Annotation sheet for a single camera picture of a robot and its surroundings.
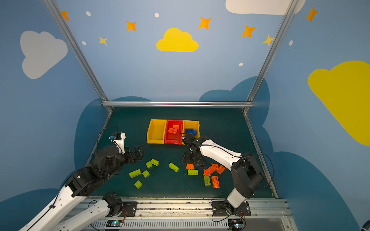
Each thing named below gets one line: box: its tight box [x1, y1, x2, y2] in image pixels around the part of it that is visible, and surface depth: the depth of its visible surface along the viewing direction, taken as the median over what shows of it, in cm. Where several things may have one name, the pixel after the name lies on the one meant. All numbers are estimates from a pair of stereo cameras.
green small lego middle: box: [142, 169, 150, 179], surface depth 88 cm
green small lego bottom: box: [133, 179, 143, 190], surface depth 83 cm
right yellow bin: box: [182, 119, 201, 139], surface depth 106 cm
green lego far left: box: [129, 168, 142, 179], surface depth 86 cm
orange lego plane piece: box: [202, 163, 220, 177], surface depth 88 cm
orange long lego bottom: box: [211, 175, 221, 189], surface depth 84 cm
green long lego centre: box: [168, 162, 180, 173], surface depth 90 cm
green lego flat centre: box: [187, 169, 199, 176], surface depth 88 cm
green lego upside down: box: [203, 176, 211, 186], surface depth 85 cm
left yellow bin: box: [146, 118, 167, 144], surface depth 105 cm
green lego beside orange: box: [150, 158, 160, 167], surface depth 91 cm
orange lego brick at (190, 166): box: [185, 163, 195, 170], surface depth 90 cm
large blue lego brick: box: [185, 128, 198, 136], surface depth 107 cm
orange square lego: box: [216, 165, 226, 175], surface depth 89 cm
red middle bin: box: [164, 119, 183, 145], surface depth 106 cm
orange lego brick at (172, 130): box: [168, 127, 178, 135], surface depth 109 cm
